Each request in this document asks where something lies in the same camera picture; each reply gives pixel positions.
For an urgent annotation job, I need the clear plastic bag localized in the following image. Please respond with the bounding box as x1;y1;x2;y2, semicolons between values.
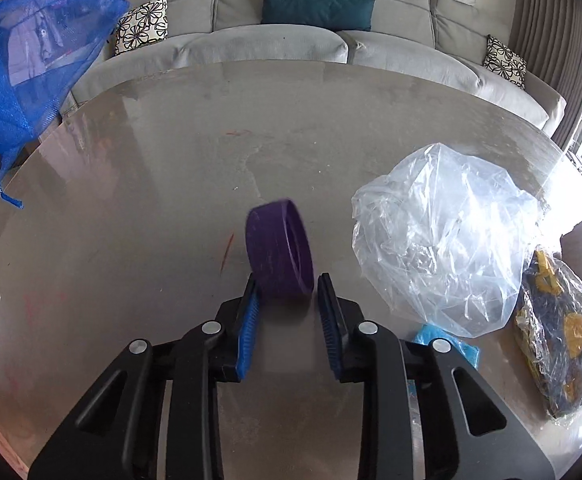
351;142;542;338

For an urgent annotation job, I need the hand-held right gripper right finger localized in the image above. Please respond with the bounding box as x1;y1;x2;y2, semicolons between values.
317;272;554;480

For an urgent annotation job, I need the grey fabric sofa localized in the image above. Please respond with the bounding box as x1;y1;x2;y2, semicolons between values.
71;0;568;136

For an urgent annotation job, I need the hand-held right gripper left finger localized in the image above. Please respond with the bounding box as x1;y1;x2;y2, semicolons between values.
27;274;262;480

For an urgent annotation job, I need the blue mesh bag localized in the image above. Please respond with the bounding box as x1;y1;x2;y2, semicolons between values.
0;0;131;233

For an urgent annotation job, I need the grey-brown curtain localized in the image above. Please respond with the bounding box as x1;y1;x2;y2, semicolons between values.
513;0;582;151

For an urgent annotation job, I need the teal rectangular cushion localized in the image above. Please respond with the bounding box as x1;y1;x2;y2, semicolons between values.
261;0;376;32

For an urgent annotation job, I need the black white floral cushion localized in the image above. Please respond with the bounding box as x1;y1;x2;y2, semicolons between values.
482;34;528;90
114;0;168;57

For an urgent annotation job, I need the oval grey coffee table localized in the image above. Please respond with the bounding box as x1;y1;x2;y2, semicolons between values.
0;60;582;480

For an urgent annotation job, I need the light blue plastic scrap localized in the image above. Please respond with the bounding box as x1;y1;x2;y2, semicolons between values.
412;324;482;366

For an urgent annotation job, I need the blue yellow printed plastic bag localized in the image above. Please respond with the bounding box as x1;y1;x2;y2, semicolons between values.
515;245;582;422

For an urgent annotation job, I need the brown crumpled paper carton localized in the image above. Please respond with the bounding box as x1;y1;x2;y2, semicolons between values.
560;216;582;286

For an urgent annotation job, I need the purple round cap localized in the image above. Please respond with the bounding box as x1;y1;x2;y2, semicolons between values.
245;199;316;297

